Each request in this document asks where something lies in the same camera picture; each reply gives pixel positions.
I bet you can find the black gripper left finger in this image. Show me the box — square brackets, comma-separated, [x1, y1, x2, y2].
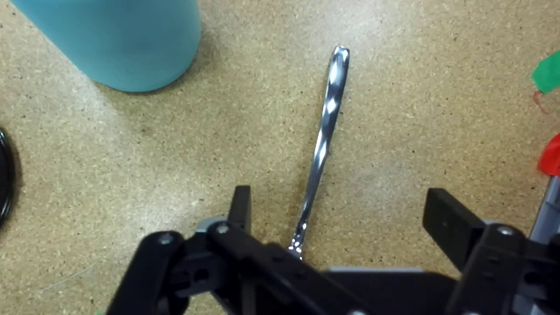
[107, 184, 364, 315]

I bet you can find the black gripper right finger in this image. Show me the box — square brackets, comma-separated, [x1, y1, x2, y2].
[422, 187, 560, 315]

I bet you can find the silver metal spoon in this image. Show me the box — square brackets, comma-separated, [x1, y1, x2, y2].
[285, 44, 352, 261]

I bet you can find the green tape piece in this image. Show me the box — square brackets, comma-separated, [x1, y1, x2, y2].
[530, 49, 560, 96]

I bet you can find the black round lid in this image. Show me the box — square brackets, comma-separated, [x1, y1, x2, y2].
[0, 128, 19, 227]

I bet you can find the teal mug with black handle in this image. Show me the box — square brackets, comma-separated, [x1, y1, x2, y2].
[10, 0, 203, 94]

